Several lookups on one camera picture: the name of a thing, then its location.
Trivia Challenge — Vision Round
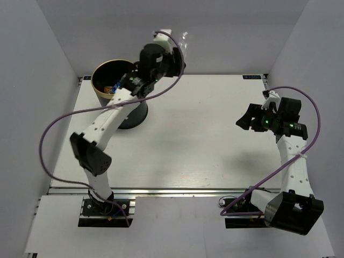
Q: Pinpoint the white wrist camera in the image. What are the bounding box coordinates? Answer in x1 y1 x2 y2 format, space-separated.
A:
153 33 173 54
261 90 281 112

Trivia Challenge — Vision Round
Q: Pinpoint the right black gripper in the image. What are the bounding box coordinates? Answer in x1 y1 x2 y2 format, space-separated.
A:
236 103 281 132

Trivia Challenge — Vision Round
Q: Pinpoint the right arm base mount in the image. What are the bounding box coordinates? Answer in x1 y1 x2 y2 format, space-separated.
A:
225 193 268 229

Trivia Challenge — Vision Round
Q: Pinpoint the dark green cylindrical bin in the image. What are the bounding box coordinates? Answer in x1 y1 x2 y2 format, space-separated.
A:
91 59 148 130

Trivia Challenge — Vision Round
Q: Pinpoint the small clear bottle blue label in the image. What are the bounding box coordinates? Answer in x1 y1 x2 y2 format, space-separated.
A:
111 81 121 94

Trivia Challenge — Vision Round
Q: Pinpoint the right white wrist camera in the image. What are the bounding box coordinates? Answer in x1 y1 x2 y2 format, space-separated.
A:
261 90 281 112

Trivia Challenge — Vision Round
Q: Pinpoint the clear bottle with silver cap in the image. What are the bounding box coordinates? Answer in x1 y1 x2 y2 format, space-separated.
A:
178 31 190 64

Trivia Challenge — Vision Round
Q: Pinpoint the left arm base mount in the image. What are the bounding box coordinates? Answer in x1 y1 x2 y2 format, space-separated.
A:
78 195 134 228

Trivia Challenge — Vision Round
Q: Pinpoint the orange juice plastic bottle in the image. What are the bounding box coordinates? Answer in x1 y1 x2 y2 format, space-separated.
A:
104 86 113 94

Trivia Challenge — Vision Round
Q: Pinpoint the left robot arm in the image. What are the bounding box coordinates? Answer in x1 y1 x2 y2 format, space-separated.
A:
70 43 186 214

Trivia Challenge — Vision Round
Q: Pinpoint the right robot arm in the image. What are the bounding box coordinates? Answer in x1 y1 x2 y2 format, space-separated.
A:
236 98 324 235

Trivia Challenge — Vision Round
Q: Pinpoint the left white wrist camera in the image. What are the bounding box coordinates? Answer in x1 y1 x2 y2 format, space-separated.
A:
153 33 173 54

